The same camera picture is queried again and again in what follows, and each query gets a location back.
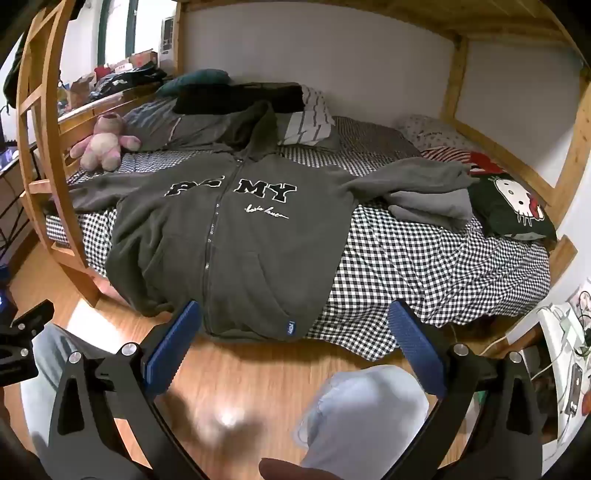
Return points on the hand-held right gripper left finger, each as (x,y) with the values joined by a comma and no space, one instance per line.
(175,337)

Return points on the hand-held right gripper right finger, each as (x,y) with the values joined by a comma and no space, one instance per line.
(415,350)

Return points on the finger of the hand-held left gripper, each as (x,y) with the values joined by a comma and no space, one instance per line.
(27,321)

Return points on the grey zip hoodie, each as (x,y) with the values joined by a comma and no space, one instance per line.
(231,230)

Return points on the black clothes pile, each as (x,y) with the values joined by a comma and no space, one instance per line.
(124,81)

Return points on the person's right hand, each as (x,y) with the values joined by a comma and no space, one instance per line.
(286,471)

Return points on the white sock foot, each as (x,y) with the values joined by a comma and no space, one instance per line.
(364,415)

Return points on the black white checkered bed sheet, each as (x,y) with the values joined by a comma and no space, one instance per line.
(415,267)

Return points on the black device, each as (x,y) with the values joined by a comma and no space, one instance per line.
(575,387)

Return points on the black cartoon cat pillow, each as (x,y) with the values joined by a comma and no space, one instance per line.
(508,207)

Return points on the pink plush toy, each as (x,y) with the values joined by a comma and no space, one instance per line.
(104,145)

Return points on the red striped pillow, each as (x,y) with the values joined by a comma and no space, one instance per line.
(452,159)

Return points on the dark fine-checked pillow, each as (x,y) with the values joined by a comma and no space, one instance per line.
(374,136)

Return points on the white floral pillow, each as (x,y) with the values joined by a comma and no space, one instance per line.
(429,131)

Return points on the cardboard box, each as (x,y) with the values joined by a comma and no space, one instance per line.
(82,86)
(144,60)

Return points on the white dash-patterned pillow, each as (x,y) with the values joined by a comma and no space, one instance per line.
(309,124)

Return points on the dark hanging garment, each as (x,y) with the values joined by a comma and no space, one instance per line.
(14,69)

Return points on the dark green pillow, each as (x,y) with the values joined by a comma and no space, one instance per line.
(194,82)

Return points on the red item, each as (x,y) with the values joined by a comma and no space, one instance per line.
(102,73)

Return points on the window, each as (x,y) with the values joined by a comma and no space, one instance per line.
(120,27)

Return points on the wooden bunk bed frame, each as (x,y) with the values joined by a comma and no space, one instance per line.
(457,69)

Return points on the white wall unit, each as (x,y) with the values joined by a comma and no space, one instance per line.
(168,34)

